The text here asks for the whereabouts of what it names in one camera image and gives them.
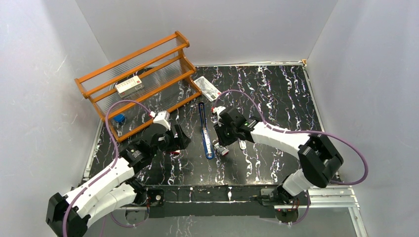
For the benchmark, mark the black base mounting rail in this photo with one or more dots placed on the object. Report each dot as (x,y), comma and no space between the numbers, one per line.
(219,200)

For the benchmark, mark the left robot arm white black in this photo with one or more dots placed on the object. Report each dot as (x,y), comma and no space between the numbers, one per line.
(117,185)

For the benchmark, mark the white printed paper packet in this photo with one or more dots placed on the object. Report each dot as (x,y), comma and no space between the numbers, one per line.
(207,88)

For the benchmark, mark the aluminium frame rail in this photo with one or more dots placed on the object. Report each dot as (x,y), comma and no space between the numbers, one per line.
(333,196)

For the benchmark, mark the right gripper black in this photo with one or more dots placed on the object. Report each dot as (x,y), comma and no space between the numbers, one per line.
(223,140)

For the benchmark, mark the small blue object under shelf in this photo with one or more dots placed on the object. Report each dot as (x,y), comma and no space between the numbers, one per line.
(119,119)

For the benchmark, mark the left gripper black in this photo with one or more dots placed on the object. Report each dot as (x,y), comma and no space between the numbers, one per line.
(178,139)

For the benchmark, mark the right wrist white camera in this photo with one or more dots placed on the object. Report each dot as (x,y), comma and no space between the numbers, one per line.
(217,110)

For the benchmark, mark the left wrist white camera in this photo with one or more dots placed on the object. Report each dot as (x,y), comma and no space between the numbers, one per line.
(162,118)

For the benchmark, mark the white box on shelf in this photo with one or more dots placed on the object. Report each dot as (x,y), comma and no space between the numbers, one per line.
(129,86)

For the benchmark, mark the wrist white camera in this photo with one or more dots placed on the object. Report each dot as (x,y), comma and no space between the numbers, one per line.
(217,110)
(162,118)

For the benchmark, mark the orange wooden shelf rack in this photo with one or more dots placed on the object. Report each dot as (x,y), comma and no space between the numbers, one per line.
(165,72)

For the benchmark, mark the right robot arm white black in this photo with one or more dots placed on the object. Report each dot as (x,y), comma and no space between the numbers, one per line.
(319,159)

